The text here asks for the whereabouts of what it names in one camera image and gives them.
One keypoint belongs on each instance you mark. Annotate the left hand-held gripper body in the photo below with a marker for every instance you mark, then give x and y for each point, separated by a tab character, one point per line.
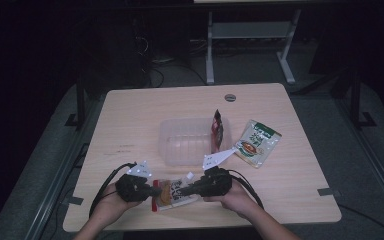
131	188

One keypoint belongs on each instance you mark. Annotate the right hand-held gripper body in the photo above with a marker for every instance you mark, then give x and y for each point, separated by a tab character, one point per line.
215	183

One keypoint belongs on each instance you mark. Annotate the white red spouted pouch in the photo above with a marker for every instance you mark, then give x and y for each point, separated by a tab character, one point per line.
173	195

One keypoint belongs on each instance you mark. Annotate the clear plastic container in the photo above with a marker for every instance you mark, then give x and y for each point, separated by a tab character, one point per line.
188	141

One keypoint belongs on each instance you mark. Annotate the red black snack packet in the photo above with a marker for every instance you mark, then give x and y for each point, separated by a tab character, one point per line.
216	131

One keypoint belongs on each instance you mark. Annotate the person's right hand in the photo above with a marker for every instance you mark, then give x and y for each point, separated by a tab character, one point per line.
235	200

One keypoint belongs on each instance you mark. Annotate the person's left hand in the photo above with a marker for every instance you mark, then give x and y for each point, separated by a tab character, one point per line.
111	206

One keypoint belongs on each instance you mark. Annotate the green white food packet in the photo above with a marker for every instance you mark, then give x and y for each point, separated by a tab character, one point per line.
256	144

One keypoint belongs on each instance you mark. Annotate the grey tape strip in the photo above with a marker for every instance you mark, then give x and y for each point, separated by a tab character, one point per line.
328	192
73	200

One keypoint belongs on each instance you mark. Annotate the grey table grommet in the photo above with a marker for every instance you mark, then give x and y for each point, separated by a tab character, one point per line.
230	97

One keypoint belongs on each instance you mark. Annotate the black metal stand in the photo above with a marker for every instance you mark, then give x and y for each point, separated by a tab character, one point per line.
80	100
356	100

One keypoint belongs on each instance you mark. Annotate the white metal desk frame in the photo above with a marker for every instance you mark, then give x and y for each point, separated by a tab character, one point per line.
250	30

